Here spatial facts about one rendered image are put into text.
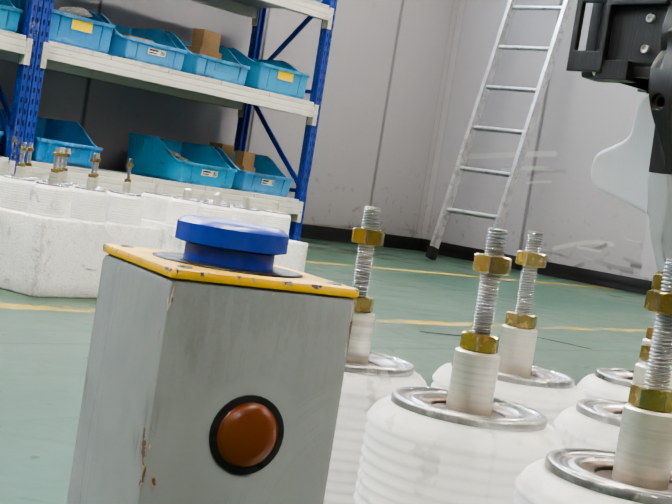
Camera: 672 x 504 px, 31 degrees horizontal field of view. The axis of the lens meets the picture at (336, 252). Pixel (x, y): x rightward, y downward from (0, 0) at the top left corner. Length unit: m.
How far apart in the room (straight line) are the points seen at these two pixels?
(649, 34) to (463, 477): 0.25
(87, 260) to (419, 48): 5.77
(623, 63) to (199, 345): 0.34
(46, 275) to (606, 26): 2.23
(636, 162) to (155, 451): 0.34
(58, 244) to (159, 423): 2.41
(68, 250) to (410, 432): 2.30
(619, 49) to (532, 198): 7.45
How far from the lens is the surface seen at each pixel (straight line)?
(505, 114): 8.32
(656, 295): 0.48
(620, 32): 0.66
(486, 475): 0.55
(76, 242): 2.83
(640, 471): 0.49
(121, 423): 0.41
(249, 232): 0.41
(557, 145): 8.05
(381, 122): 8.16
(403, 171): 8.38
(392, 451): 0.56
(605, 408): 0.67
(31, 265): 2.78
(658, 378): 0.49
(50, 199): 2.82
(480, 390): 0.58
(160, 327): 0.39
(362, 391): 0.64
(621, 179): 0.65
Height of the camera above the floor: 0.35
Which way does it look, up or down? 3 degrees down
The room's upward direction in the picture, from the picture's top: 9 degrees clockwise
